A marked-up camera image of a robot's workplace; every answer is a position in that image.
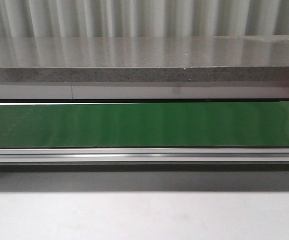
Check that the green conveyor belt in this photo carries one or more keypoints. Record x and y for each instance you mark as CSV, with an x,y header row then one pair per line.
x,y
165,124

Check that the white pleated curtain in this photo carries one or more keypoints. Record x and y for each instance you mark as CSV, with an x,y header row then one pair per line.
x,y
143,18

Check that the aluminium conveyor front rail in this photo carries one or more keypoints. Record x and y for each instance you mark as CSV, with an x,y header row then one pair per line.
x,y
145,159

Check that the grey stone counter slab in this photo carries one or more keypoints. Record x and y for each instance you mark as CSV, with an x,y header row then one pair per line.
x,y
95,69

